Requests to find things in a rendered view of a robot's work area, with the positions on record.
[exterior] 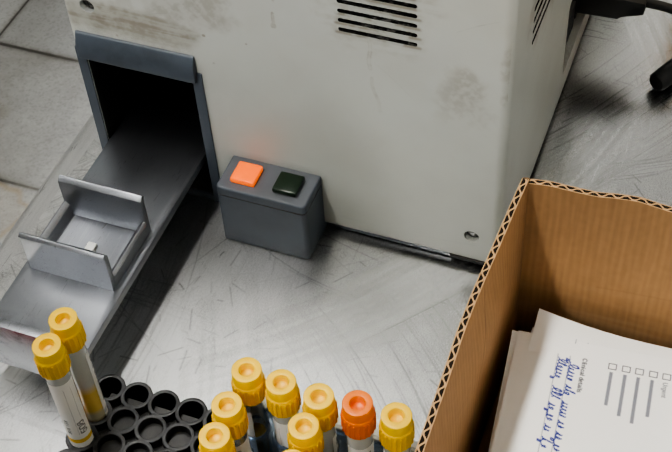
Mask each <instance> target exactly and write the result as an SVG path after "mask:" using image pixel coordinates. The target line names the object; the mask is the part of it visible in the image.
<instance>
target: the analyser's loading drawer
mask: <svg viewBox="0 0 672 452"><path fill-rule="evenodd" d="M206 160H207V157H206V151H205V146H204V141H203V135H202V130H201V124H200V119H199V116H198V115H194V114H190V113H185V112H181V111H177V110H173V109H168V108H164V107H160V106H156V105H151V104H147V103H143V102H139V101H135V103H134V104H133V105H132V107H131V108H130V110H129V111H128V113H127V114H126V116H125V117H124V119H123V120H122V122H121V123H120V125H119V126H118V128H117V129H116V131H115V132H114V134H113V135H112V136H111V138H110V139H109V141H108V142H107V144H106V145H105V147H104V148H103V150H102V151H101V153H100V154H99V156H98V157H97V159H96V160H95V162H94V163H93V165H92V166H91V167H90V169H89V170H88V172H87V173H86V175H85V176H84V178H83V179H82V180H80V179H76V178H73V177H69V176H65V175H59V178H58V184H59V187H60V190H61V193H62V196H63V199H64V202H63V203H62V204H61V205H60V207H59V208H58V210H57V211H56V213H55V214H54V216H53V217H52V219H51V220H50V222H49V223H48V225H47V226H46V228H45V229H44V230H43V232H42V233H41V235H40V236H35V235H31V234H28V233H24V232H19V235H18V237H19V238H20V240H21V243H22V245H23V248H24V251H25V254H26V256H27V259H28V260H27V262H26V263H25V265H24V266H23V268H22V269H21V271H20V272H19V274H18V275H17V277H16V278H15V280H14V281H13V283H12V284H11V285H10V287H9V288H8V290H7V291H6V293H5V294H4V296H3V297H2V299H1V300H0V362H2V363H5V364H8V365H11V366H15V367H18V368H21V369H24V370H28V371H31V372H34V373H37V374H39V372H38V369H37V367H36V364H35V362H34V359H33V358H34V354H33V351H32V344H33V342H34V340H35V339H36V338H37V337H38V336H40V335H42V334H45V333H50V326H49V323H48V319H49V316H50V315H51V313H52V312H53V311H55V310H56V309H59V308H62V307H68V308H71V309H73V310H74V311H75V312H76V313H77V316H78V318H79V320H81V322H82V324H83V327H84V330H85V333H86V336H87V337H86V340H87V341H86V343H85V345H86V347H87V350H88V353H89V355H90V354H91V352H92V350H93V349H94V347H95V345H96V344H97V342H98V340H99V339H100V337H101V335H102V334H103V332H104V330H105V329H106V327H107V325H108V324H109V322H110V320H111V319H112V317H113V315H114V314H115V312H116V310H117V309H118V307H119V305H120V304H121V302H122V300H123V299H124V297H125V295H126V294H127V292H128V290H129V289H130V287H131V285H132V284H133V282H134V280H135V279H136V277H137V275H138V274H139V272H140V270H141V269H142V267H143V265H144V264H145V262H146V260H147V259H148V257H149V255H150V254H151V252H152V250H153V249H154V247H155V245H156V244H157V242H158V240H159V239H160V237H161V235H162V234H163V232H164V230H165V229H166V227H167V225H168V224H169V222H170V220H171V219H172V217H173V215H174V214H175V212H176V210H177V209H178V207H179V205H180V204H181V202H182V200H183V199H184V197H185V195H186V194H187V192H188V190H189V189H190V187H191V185H192V184H193V182H194V180H195V179H196V177H197V175H198V174H199V172H200V170H201V169H202V167H203V165H204V164H205V162H206ZM89 241H90V242H93V243H97V245H98V248H97V249H96V251H95V252H94V251H90V250H86V249H84V248H85V246H86V245H87V243H88V242H89Z"/></svg>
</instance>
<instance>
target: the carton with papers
mask: <svg viewBox="0 0 672 452"><path fill-rule="evenodd" d="M415 452H672V207H671V206H667V205H664V204H661V203H658V202H655V201H651V200H649V199H646V198H643V197H638V196H631V195H624V194H616V193H605V192H597V191H592V190H587V189H583V188H578V187H574V186H569V185H565V184H561V183H557V182H552V181H546V180H538V179H530V178H528V177H524V178H522V179H521V181H520V184H519V186H518V188H517V190H516V192H515V194H514V197H513V199H512V201H511V203H510V206H509V208H508V210H507V213H506V215H505V218H504V220H503V222H502V224H501V227H500V229H499V231H498V234H497V236H496V238H495V241H494V243H493V245H492V247H491V249H490V252H489V254H488V256H487V259H486V261H485V263H484V265H483V268H482V270H481V272H480V274H479V277H478V279H477V281H476V284H475V286H474V288H473V291H472V293H471V296H470V298H469V300H468V303H467V305H466V308H465V311H464V313H463V316H462V318H461V321H460V323H459V326H458V329H457V331H456V334H455V337H454V340H453V343H452V346H451V349H450V352H449V356H448V359H447V362H446V365H445V368H444V370H443V373H442V376H441V379H440V382H439V385H438V388H437V391H436V394H435V397H434V399H433V402H432V404H431V407H430V410H429V413H428V416H427V419H426V422H425V424H424V427H423V430H422V433H421V436H420V438H419V441H418V444H417V447H416V450H415Z"/></svg>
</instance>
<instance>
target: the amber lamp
mask: <svg viewBox="0 0 672 452"><path fill-rule="evenodd" d="M262 171H263V167H262V166H259V165H255V164H251V163H247V162H242V161H240V162H239V164H238V165H237V167H236V169H235V170H234V172H233V174H232V176H231V178H230V180H231V182H234V183H238V184H242V185H246V186H250V187H254V185H255V184H256V182H257V180H258V178H259V176H260V175H261V173H262Z"/></svg>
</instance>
